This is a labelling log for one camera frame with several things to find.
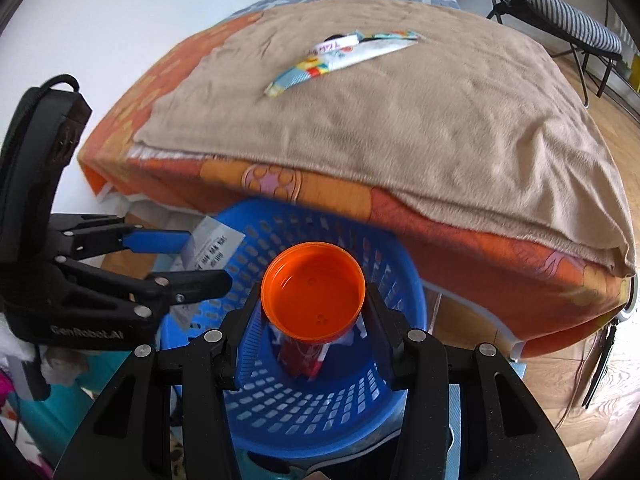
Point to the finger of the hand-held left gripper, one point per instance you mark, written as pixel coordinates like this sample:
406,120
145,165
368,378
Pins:
160,241
195,285

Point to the striped chair cushion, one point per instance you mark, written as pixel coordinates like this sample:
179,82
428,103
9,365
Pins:
570,17

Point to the blue plastic basket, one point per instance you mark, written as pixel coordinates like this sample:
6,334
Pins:
310,410

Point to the pink white plush toy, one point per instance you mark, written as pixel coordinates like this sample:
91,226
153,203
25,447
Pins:
57,366

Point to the colourful patterned packet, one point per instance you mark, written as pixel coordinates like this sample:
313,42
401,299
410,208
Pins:
295,77

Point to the orange floral blanket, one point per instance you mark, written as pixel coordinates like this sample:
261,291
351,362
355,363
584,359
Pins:
450,260

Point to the orange plastic lid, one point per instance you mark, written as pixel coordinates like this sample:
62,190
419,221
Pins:
312,292

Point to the beige blanket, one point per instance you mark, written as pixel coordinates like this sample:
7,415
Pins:
400,125

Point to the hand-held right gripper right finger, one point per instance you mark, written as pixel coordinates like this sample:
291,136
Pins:
386,342

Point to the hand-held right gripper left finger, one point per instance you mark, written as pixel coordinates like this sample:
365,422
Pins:
234,342

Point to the white bird print pouch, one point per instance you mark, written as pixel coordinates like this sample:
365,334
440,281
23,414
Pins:
370,50

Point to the white printed paper sheet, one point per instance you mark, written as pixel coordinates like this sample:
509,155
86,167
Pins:
212,245

